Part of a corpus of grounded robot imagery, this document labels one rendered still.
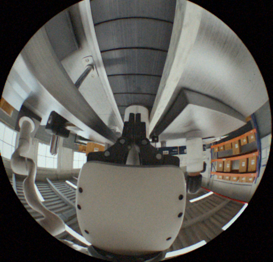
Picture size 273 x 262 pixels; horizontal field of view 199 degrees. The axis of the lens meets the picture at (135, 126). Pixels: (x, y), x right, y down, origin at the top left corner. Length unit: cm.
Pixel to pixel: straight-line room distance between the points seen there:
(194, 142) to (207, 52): 32
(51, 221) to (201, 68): 73
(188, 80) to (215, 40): 12
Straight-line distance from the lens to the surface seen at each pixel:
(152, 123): 16
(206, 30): 18
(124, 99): 15
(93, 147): 202
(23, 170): 68
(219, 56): 21
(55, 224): 55
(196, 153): 38
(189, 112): 22
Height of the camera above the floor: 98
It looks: 21 degrees down
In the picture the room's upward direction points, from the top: 177 degrees counter-clockwise
